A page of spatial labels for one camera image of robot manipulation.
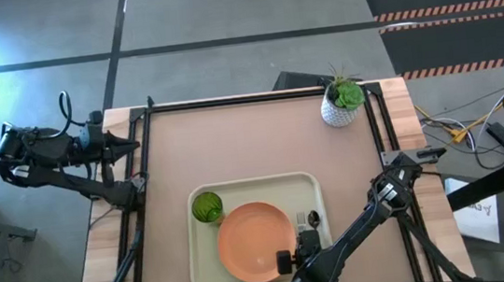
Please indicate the black power adapter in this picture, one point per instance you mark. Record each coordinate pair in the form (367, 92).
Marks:
(501, 137)

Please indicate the orange plastic plate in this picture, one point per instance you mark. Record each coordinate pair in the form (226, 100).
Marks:
(253, 241)

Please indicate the succulent in white pot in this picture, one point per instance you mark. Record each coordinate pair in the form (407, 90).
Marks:
(338, 110)

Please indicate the cream plastic tray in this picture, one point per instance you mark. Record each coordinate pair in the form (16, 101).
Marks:
(208, 258)

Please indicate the white paper sheet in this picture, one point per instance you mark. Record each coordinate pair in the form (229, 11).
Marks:
(476, 223)

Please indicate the dark metal spoon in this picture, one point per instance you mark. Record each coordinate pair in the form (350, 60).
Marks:
(314, 219)

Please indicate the black aluminium table frame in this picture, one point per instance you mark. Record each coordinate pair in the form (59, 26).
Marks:
(252, 98)

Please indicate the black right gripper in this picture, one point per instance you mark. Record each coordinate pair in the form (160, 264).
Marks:
(308, 257)

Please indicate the brown table mat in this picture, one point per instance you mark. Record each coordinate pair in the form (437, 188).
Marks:
(256, 140)

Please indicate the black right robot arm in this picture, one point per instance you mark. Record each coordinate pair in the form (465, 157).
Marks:
(351, 238)

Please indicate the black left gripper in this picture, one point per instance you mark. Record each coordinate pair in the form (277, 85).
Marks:
(95, 145)

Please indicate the green translucent plastic cup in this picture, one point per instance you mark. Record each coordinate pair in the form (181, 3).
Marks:
(207, 207)

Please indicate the black diagonal support beam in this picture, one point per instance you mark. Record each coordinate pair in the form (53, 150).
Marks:
(486, 186)

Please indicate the black box behind table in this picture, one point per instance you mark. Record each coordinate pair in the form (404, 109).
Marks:
(297, 81)

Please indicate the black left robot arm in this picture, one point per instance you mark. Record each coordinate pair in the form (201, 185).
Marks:
(46, 151)

